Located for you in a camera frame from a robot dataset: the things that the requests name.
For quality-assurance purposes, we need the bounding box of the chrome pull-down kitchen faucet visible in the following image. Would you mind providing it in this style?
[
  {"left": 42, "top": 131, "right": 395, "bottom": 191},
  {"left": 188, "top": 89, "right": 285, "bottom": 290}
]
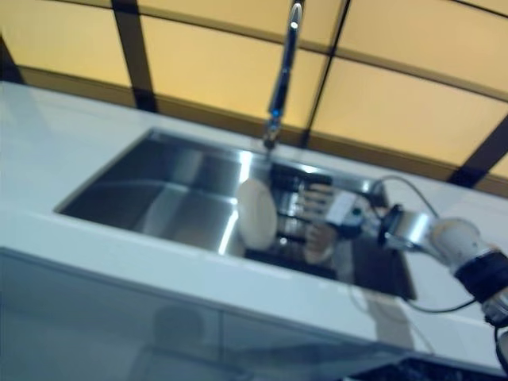
[{"left": 261, "top": 0, "right": 306, "bottom": 150}]

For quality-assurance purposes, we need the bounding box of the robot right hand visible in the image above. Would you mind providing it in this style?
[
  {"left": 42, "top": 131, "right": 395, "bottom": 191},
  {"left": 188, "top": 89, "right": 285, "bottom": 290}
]
[{"left": 301, "top": 187, "right": 383, "bottom": 240}]

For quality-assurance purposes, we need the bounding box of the white glossy cabinet door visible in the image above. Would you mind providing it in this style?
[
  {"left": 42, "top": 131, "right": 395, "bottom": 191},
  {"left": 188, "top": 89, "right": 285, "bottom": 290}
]
[
  {"left": 220, "top": 309, "right": 402, "bottom": 381},
  {"left": 0, "top": 248, "right": 223, "bottom": 381}
]

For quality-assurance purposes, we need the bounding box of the stainless steel sink basin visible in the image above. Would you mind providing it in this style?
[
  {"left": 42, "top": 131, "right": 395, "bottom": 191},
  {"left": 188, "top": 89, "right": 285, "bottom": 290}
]
[{"left": 54, "top": 126, "right": 418, "bottom": 302}]

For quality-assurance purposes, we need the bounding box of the black dish drying rack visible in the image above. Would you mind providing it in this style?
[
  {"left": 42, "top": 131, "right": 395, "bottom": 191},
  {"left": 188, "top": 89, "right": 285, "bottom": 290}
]
[{"left": 244, "top": 162, "right": 342, "bottom": 281}]

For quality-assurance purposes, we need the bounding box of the cream round ceramic plate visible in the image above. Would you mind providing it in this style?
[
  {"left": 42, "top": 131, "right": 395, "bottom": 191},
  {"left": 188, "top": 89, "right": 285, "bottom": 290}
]
[
  {"left": 303, "top": 224, "right": 335, "bottom": 264},
  {"left": 237, "top": 177, "right": 278, "bottom": 252}
]

